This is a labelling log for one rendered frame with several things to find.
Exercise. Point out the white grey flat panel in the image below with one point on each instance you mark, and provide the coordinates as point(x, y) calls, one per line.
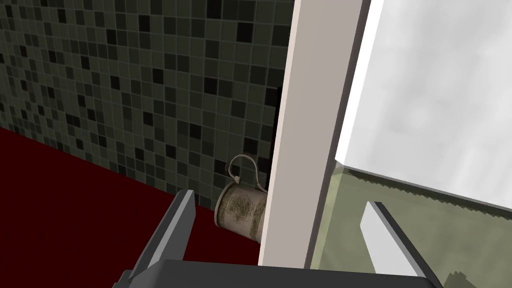
point(432, 100)

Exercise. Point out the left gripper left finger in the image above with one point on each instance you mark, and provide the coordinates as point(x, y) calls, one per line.
point(172, 232)

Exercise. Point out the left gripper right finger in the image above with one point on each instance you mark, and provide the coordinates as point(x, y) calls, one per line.
point(384, 244)

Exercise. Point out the beige patterned mug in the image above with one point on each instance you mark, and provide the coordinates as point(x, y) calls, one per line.
point(240, 214)

